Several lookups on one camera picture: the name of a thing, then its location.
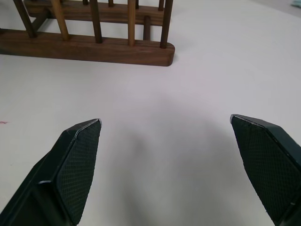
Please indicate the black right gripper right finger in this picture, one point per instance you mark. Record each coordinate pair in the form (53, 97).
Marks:
(265, 164)

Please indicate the wooden dish rack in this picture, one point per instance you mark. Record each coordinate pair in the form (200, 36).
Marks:
(94, 44)

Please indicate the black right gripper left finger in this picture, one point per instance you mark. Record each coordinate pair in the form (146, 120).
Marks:
(70, 169)

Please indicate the pale teal object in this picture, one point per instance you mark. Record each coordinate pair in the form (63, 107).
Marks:
(296, 2)

